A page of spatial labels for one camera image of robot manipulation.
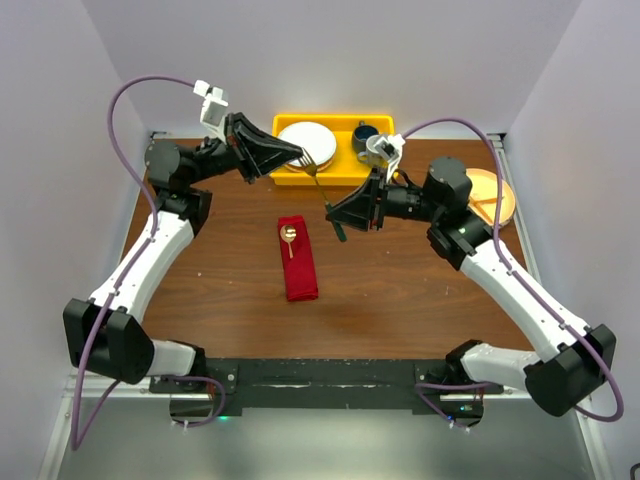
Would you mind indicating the wooden plate under white plate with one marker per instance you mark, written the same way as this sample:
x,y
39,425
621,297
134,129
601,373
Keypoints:
x,y
298,165

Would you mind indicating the aluminium frame rail front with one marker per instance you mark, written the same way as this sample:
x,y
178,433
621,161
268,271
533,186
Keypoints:
x,y
320,382

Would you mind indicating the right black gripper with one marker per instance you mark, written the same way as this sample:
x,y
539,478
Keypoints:
x,y
362,206

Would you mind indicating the brass spoon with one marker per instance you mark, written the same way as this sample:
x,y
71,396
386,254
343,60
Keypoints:
x,y
288,234

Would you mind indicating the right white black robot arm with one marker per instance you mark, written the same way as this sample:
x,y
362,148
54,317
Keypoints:
x,y
462,238

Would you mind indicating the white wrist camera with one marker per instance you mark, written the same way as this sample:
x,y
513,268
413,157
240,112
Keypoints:
x,y
390,148
214,108

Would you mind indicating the dark blue mug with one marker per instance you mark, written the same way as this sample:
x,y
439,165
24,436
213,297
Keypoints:
x,y
360,136

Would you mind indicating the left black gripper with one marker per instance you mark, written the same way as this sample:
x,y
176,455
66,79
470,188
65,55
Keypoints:
x,y
254,151

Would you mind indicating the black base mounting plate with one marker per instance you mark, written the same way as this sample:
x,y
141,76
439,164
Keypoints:
x,y
196,401

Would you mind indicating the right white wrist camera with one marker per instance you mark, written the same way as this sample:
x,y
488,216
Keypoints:
x,y
390,148

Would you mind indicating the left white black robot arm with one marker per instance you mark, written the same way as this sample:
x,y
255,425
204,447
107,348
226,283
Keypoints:
x,y
104,332

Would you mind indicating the yellow plastic bin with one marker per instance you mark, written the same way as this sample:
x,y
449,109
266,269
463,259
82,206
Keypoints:
x,y
346,170

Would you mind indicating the red cloth napkin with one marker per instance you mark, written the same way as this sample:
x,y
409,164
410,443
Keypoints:
x,y
299,271

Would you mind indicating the aluminium frame rail right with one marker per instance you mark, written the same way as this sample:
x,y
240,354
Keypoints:
x,y
529,261

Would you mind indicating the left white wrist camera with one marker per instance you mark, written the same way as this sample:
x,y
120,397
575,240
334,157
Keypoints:
x,y
214,108

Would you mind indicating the orange wooden plate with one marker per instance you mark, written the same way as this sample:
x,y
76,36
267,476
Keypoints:
x,y
484,197

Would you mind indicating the grey white mug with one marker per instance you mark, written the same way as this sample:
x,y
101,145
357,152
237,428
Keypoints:
x,y
371,155

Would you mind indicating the aluminium frame rail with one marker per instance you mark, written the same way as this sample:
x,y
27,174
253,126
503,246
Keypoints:
x,y
320,382
529,261

